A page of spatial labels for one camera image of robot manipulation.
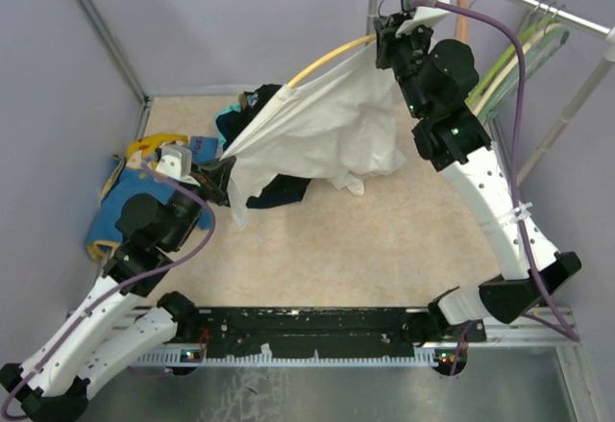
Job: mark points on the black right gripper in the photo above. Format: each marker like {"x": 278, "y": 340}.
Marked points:
{"x": 388, "y": 40}

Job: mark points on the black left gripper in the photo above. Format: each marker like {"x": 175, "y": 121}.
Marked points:
{"x": 213, "y": 178}

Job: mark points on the yellow hanger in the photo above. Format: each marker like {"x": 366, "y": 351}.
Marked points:
{"x": 339, "y": 51}

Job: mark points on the orange hanger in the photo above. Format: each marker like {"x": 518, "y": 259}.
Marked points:
{"x": 462, "y": 21}

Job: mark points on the dark navy t-shirt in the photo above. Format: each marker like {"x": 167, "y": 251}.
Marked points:
{"x": 283, "y": 190}

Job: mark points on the teal t-shirt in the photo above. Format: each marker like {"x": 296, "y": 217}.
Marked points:
{"x": 227, "y": 124}

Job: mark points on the black t-shirt white trim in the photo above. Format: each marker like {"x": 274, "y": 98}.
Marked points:
{"x": 257, "y": 99}

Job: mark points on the off-white t-shirt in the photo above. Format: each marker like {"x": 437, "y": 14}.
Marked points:
{"x": 340, "y": 127}

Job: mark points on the cream hanger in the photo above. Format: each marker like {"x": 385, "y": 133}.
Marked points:
{"x": 509, "y": 66}

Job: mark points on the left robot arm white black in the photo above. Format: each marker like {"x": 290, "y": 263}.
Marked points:
{"x": 58, "y": 382}

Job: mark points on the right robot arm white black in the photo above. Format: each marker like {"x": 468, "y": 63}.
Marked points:
{"x": 435, "y": 78}

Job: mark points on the blue Pikachu t-shirt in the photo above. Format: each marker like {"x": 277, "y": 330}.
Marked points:
{"x": 128, "y": 179}

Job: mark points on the metal clothes rack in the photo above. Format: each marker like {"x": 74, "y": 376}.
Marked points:
{"x": 495, "y": 76}

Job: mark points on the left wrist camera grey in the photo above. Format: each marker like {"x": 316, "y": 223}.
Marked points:
{"x": 174, "y": 162}

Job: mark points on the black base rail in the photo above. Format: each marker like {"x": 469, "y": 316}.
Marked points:
{"x": 311, "y": 337}

